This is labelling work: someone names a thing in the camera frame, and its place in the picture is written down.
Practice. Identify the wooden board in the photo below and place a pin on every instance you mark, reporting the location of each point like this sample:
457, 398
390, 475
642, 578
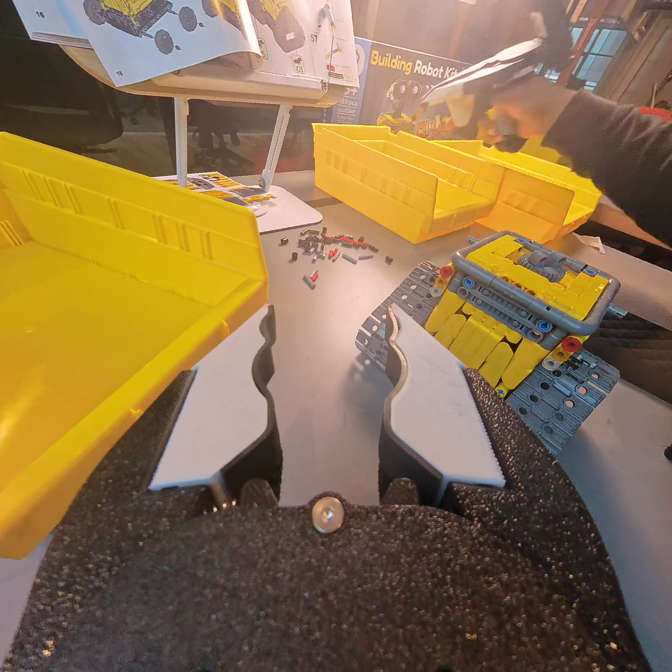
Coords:
236, 86

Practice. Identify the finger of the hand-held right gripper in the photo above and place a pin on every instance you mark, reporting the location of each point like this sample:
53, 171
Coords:
472, 86
504, 55

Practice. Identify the instruction booklet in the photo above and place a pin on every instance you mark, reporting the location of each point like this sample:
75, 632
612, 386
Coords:
157, 52

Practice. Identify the yellow black sticker sheet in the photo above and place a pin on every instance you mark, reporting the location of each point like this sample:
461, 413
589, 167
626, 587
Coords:
225, 185

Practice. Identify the person's right hand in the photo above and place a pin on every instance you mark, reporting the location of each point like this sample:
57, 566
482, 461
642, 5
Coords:
530, 110

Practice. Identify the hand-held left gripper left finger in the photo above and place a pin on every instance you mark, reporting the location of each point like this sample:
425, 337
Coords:
215, 420

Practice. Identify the black quilted pad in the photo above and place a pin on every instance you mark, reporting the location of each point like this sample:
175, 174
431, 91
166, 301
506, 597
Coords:
640, 357

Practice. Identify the grey desk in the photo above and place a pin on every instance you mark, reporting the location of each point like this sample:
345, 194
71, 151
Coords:
325, 341

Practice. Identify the yellow plastic storage bin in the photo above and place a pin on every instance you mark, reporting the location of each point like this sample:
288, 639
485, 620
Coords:
105, 341
367, 178
525, 204

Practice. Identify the pile of small building pieces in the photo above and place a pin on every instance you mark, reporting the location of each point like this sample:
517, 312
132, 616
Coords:
320, 244

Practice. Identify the small white paper scrap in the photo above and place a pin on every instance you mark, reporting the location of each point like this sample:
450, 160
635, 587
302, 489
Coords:
588, 242

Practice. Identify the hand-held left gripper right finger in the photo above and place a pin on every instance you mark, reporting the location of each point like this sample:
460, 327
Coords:
441, 420

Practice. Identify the blue toy kit box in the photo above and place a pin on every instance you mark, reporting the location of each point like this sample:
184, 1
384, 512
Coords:
399, 68

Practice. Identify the yellow building-block toy vehicle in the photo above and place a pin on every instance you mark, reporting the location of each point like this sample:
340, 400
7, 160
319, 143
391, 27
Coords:
483, 336

